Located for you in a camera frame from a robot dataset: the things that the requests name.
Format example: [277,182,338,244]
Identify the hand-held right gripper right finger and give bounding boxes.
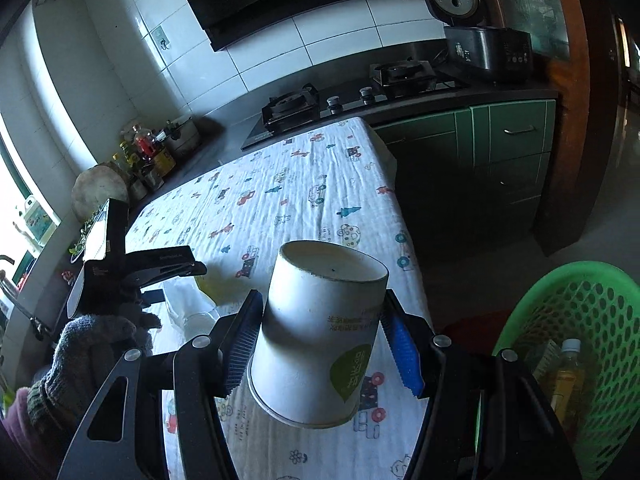
[380,290,583,480]

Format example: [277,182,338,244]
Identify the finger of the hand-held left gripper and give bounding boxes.
[122,245,208,289]
[129,286,167,308]

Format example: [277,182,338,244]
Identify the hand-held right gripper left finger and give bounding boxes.
[57,287,266,480]

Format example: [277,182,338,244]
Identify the clear plastic cup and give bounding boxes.
[162,279,222,344]

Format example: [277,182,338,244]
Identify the white paper cup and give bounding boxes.
[246,239,390,430]

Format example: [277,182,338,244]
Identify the green plastic basket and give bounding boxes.
[474,259,640,480]

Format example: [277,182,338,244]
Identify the person's left hand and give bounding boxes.
[26,311,162,429]

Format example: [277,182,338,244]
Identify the green vegetables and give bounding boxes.
[68,209,106,257]

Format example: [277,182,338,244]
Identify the round wooden cutting board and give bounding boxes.
[71,162,132,224]

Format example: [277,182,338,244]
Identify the yellow wrapper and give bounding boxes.
[196,263,252,307]

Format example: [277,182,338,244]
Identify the white detergent jug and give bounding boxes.
[22,194,57,239]

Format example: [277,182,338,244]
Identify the cluster of condiment bottles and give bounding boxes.
[110,122,178,202]

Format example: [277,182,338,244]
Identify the steel pot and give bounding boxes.
[162,115,202,159]

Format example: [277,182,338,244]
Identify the metal faucet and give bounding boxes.
[0,254,57,342]

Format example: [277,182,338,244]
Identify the printed white tablecloth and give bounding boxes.
[124,116,434,480]

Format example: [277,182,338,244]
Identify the clear plastic bottle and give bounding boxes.
[547,338,587,429]

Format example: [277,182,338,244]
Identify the green kitchen cabinet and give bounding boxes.
[372,98,558,262]

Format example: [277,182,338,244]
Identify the black gas stove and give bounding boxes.
[240,59,472,153]

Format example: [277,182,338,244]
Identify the brown wooden door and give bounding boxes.
[470,0,622,257]

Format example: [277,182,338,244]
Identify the black rice cooker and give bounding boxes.
[414,0,534,84]

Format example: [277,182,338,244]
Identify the wall socket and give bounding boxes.
[149,24,174,52]

